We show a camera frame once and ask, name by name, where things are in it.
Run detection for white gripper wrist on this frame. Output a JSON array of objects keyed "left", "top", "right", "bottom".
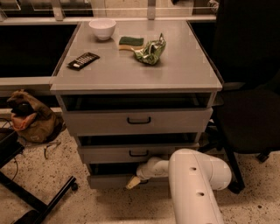
[{"left": 126, "top": 164, "right": 153, "bottom": 190}]

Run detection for grey bottom drawer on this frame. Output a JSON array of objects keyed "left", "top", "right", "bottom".
[{"left": 87, "top": 163, "right": 140, "bottom": 189}]

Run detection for grey drawer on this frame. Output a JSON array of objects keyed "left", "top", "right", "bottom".
[
  {"left": 77, "top": 133, "right": 199, "bottom": 164},
  {"left": 61, "top": 94, "right": 213, "bottom": 136},
  {"left": 87, "top": 163, "right": 140, "bottom": 189}
]

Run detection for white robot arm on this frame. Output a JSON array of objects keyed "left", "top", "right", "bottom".
[{"left": 126, "top": 149, "right": 232, "bottom": 224}]

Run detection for grey middle drawer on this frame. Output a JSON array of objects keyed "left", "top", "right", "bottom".
[{"left": 77, "top": 133, "right": 199, "bottom": 164}]

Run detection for grey top drawer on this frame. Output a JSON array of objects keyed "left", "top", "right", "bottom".
[{"left": 61, "top": 94, "right": 213, "bottom": 136}]

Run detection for grey drawer cabinet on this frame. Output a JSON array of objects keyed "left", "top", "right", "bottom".
[{"left": 49, "top": 19, "right": 223, "bottom": 190}]

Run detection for glasses on floor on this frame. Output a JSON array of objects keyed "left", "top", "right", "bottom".
[{"left": 44, "top": 141, "right": 60, "bottom": 159}]

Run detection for brown bag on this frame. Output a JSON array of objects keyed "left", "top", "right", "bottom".
[{"left": 7, "top": 90, "right": 64, "bottom": 144}]

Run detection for black stand base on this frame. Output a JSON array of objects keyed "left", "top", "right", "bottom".
[{"left": 0, "top": 127, "right": 79, "bottom": 224}]

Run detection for crumpled green chip bag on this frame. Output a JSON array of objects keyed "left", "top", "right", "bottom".
[{"left": 133, "top": 34, "right": 166, "bottom": 66}]

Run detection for black remote control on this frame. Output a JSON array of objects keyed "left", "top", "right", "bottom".
[{"left": 67, "top": 52, "right": 99, "bottom": 71}]

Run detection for green yellow sponge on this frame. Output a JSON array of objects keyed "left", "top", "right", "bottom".
[{"left": 119, "top": 36, "right": 144, "bottom": 51}]

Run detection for white bowl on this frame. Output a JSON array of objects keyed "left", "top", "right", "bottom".
[{"left": 89, "top": 18, "right": 116, "bottom": 40}]

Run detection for black office chair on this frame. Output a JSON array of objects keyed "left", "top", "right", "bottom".
[{"left": 197, "top": 0, "right": 280, "bottom": 194}]

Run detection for grey window ledge rail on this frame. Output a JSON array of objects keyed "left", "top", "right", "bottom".
[{"left": 0, "top": 0, "right": 216, "bottom": 26}]

